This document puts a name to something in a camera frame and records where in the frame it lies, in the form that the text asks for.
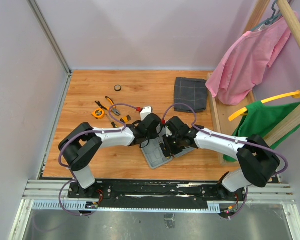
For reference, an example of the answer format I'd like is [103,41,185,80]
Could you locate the grey plastic tool case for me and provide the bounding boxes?
[141,134,194,169]

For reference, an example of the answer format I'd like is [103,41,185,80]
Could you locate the flathead screwdriver black yellow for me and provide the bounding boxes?
[159,142,171,159]

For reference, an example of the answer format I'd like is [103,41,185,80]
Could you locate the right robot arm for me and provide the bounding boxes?
[165,116,281,200]

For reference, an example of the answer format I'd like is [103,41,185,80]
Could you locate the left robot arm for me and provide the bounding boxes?
[58,113,162,198]

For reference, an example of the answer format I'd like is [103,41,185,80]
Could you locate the hex key set orange holder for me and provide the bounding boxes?
[120,115,131,124]

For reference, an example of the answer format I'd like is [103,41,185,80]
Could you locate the phillips screwdriver black yellow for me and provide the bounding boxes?
[105,114,118,128]

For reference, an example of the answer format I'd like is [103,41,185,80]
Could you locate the orange black pliers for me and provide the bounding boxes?
[94,96,122,117]

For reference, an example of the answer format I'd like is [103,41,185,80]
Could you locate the dark grey checked cloth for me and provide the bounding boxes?
[173,77,208,113]

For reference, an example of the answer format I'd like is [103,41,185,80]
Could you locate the yellow tape measure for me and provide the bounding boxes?
[92,108,106,120]

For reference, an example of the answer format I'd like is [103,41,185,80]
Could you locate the green shirt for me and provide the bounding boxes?
[222,99,300,163]

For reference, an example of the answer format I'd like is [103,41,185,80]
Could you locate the pink shirt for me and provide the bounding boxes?
[206,17,291,106]

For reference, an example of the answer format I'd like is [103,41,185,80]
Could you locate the yellow clothes hanger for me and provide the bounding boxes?
[228,90,300,122]

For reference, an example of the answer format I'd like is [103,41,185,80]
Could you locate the teal clothes hanger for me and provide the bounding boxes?
[249,0,283,32]

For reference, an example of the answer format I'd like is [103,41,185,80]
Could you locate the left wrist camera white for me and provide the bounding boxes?
[140,106,153,121]

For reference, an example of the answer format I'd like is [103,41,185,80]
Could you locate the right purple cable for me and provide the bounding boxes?
[161,102,290,221]

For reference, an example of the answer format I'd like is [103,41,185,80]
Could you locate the purple cable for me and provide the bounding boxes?
[58,102,143,218]
[161,102,290,221]

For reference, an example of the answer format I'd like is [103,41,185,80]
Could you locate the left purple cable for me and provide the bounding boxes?
[58,102,143,218]

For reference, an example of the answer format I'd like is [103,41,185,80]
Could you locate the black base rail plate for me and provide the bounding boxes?
[67,179,244,209]

